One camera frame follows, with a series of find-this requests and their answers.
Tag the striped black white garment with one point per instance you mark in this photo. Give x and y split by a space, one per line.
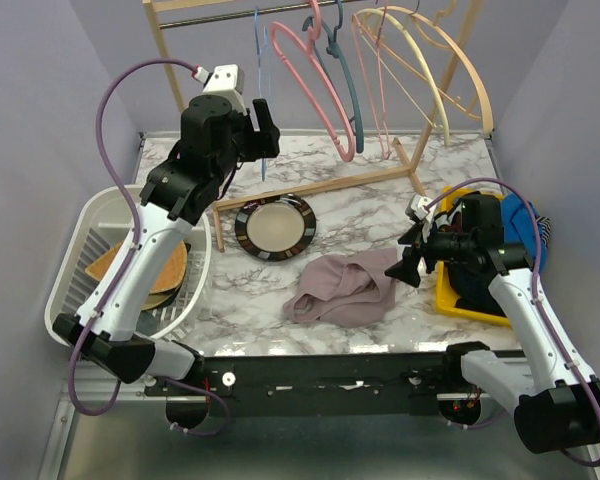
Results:
544 225

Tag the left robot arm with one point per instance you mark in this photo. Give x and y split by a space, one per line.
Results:
214 140

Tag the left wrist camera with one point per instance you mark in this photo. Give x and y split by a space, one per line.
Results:
227 81

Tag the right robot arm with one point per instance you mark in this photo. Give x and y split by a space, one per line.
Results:
556 407

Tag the wooden curved hanger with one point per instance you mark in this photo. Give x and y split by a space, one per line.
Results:
480 107

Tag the woven wicker fan tray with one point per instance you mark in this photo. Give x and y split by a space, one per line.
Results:
169 279

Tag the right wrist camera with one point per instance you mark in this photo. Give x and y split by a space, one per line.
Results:
419 212

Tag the mauve tank top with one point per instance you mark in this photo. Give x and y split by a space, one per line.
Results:
346 291

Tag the teal plastic hanger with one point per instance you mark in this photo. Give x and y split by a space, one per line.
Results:
345 75

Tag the yellow plastic bin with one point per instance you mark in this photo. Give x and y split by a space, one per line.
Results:
445 296

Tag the cream plastic hanger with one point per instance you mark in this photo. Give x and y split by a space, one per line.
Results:
427 76

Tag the wooden clothes rack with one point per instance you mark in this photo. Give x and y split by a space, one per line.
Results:
410 164

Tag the thin pink hanger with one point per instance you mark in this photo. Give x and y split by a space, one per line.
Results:
375 91

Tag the dark navy garment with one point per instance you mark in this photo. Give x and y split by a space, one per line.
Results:
470 290

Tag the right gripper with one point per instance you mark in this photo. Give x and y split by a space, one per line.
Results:
407 269

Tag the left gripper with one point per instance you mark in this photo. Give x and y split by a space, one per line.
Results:
264 143

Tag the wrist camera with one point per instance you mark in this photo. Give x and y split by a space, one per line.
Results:
227 81
419 212

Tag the light blue wire hanger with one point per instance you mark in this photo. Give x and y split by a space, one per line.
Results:
261 37

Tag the white plastic dish rack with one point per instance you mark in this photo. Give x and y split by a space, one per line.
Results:
103 222

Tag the dark rimmed ceramic plate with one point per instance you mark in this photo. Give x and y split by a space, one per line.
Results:
275 228

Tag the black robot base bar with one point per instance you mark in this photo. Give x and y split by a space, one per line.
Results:
322 385

